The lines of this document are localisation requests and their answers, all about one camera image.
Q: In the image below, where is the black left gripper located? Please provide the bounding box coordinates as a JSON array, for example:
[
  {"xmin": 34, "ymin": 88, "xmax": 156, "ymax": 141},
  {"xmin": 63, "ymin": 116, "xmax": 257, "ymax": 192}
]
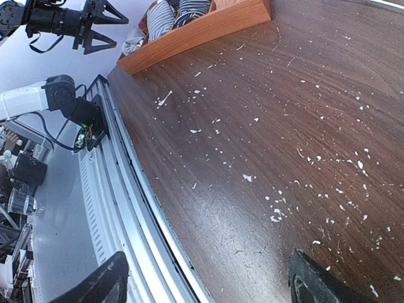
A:
[{"xmin": 1, "ymin": 0, "xmax": 129, "ymax": 55}]

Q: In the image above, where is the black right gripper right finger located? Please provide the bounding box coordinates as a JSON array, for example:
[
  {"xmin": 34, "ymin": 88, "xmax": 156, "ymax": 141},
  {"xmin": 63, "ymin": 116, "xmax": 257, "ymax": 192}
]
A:
[{"xmin": 288, "ymin": 249, "xmax": 374, "ymax": 303}]

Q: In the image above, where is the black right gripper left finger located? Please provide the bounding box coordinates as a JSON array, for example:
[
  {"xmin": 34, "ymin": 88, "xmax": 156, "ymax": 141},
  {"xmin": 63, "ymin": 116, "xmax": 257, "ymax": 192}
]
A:
[{"xmin": 50, "ymin": 251, "xmax": 129, "ymax": 303}]

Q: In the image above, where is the brown wooden organizer box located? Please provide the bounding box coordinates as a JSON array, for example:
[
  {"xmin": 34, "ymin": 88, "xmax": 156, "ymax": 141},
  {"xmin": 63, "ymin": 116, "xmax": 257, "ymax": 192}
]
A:
[{"xmin": 117, "ymin": 0, "xmax": 271, "ymax": 75}]

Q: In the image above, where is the grey striped boxer underwear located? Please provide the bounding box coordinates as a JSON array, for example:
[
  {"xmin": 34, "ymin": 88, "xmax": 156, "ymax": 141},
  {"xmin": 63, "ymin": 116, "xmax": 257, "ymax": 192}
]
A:
[{"xmin": 146, "ymin": 1, "xmax": 175, "ymax": 43}]

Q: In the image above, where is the grey beige sock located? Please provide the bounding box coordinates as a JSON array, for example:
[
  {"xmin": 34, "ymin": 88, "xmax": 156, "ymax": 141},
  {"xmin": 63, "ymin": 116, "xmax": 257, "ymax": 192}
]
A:
[{"xmin": 121, "ymin": 27, "xmax": 146, "ymax": 56}]

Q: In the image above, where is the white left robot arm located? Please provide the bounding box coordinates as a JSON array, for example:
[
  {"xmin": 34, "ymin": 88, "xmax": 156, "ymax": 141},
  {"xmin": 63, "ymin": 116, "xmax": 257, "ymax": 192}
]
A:
[{"xmin": 1, "ymin": 1, "xmax": 129, "ymax": 124}]

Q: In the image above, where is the navy striped rolled underwear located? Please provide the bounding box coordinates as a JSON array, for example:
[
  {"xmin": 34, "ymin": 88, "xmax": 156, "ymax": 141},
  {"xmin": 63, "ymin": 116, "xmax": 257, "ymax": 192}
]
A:
[{"xmin": 174, "ymin": 0, "xmax": 211, "ymax": 28}]

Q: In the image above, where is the brown rolled underwear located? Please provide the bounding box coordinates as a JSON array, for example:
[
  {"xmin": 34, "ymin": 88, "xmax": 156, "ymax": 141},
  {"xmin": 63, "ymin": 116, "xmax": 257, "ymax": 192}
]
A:
[{"xmin": 211, "ymin": 0, "xmax": 243, "ymax": 11}]

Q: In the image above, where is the aluminium front rail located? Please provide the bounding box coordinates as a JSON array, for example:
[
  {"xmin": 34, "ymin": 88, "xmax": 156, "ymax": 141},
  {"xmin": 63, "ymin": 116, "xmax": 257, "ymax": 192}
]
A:
[{"xmin": 79, "ymin": 76, "xmax": 212, "ymax": 302}]

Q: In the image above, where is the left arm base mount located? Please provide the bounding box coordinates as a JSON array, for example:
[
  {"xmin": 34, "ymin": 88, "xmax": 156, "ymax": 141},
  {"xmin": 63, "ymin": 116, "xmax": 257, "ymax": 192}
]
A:
[{"xmin": 68, "ymin": 94, "xmax": 109, "ymax": 152}]

